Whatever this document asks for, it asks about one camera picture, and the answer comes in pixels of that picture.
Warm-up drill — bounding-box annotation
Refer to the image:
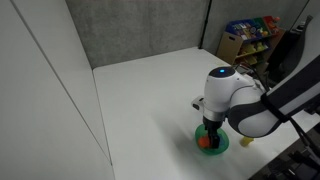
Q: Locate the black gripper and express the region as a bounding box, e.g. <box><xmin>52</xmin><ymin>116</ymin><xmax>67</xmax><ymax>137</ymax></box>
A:
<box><xmin>202</xmin><ymin>115</ymin><xmax>223</xmax><ymax>150</ymax></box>

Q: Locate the orange toy figure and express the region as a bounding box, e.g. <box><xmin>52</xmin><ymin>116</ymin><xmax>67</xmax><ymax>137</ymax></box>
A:
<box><xmin>197</xmin><ymin>135</ymin><xmax>212</xmax><ymax>149</ymax></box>

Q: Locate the green bowl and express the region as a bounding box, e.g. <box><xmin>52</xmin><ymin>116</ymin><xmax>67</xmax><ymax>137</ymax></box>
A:
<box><xmin>194</xmin><ymin>123</ymin><xmax>230</xmax><ymax>156</ymax></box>

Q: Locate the yellow duck toy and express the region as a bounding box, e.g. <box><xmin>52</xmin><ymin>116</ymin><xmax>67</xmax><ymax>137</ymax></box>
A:
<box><xmin>240</xmin><ymin>135</ymin><xmax>255</xmax><ymax>148</ymax></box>

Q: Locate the black equipment cart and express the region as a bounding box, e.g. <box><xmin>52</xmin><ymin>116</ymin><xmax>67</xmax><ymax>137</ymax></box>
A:
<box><xmin>249</xmin><ymin>124</ymin><xmax>320</xmax><ymax>180</ymax></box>

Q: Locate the wooden toy shelf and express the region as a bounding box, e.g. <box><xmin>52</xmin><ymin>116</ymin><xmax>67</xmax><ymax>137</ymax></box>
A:
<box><xmin>224</xmin><ymin>14</ymin><xmax>287</xmax><ymax>76</ymax></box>

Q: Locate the black tripod pole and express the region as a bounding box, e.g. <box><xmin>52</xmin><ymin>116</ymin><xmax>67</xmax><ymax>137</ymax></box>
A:
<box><xmin>198</xmin><ymin>0</ymin><xmax>213</xmax><ymax>50</ymax></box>

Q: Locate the blue storage bin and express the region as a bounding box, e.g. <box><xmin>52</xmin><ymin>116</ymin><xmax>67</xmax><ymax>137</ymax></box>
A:
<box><xmin>225</xmin><ymin>19</ymin><xmax>257</xmax><ymax>41</ymax></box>

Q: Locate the green storage bin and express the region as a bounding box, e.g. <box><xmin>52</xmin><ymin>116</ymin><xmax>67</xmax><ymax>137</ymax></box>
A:
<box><xmin>252</xmin><ymin>18</ymin><xmax>269</xmax><ymax>37</ymax></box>

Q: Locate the red storage bin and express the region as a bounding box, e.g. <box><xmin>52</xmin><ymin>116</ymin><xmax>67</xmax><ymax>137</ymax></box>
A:
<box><xmin>263</xmin><ymin>14</ymin><xmax>282</xmax><ymax>33</ymax></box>

